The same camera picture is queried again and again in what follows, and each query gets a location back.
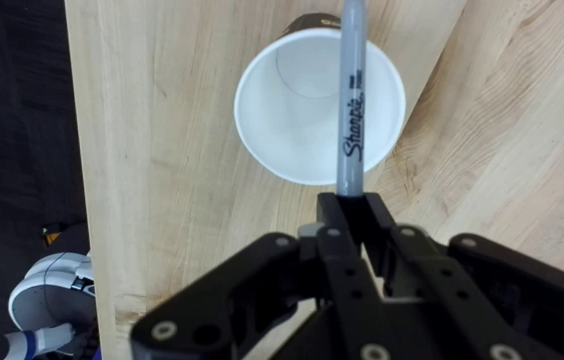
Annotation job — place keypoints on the grey Sharpie marker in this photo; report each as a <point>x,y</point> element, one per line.
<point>352,100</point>

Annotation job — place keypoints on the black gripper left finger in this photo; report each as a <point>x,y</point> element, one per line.
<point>232,307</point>

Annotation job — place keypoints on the brown paper cup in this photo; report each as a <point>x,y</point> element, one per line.
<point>286,106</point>

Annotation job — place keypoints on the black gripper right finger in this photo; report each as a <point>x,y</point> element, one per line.
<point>495,302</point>

